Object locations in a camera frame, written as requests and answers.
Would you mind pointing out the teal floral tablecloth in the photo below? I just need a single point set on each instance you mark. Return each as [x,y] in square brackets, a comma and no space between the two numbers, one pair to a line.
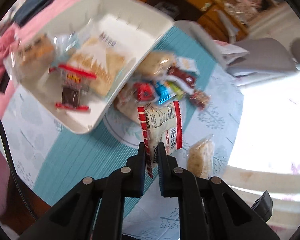
[51,160]

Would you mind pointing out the wooden desk with drawers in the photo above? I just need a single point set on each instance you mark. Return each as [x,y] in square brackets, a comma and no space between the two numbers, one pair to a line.
[210,14]

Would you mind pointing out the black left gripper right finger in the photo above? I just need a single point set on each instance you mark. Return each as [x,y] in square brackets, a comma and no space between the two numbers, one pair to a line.
[208,208]

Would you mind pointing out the red white snack packet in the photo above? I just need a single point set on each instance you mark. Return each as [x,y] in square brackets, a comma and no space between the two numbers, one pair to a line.
[160,124]

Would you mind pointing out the grey office chair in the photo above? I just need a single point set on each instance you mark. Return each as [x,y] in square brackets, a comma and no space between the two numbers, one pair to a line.
[265,55]

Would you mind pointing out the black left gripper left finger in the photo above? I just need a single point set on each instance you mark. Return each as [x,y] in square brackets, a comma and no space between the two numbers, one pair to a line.
[93,208]

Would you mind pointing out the dark blue folded clothing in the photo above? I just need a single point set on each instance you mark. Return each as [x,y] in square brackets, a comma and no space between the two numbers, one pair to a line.
[28,10]

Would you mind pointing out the blue snack packet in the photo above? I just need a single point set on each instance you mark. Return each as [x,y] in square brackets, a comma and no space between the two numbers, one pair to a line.
[165,93]

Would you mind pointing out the white plastic storage bin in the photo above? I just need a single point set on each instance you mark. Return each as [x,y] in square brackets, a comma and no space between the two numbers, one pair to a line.
[131,27]

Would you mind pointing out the clear-wrapped rice cracker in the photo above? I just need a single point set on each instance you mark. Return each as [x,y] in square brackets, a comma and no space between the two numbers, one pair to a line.
[200,157]

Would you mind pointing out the dark red snack packet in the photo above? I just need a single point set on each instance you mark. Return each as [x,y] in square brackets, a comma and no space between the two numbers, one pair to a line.
[189,79]

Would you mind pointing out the large bread snack package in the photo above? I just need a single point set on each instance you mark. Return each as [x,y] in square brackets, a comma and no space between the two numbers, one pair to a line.
[104,61]

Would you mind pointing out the red round snack packet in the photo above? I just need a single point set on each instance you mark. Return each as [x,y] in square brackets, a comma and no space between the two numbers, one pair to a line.
[144,91]

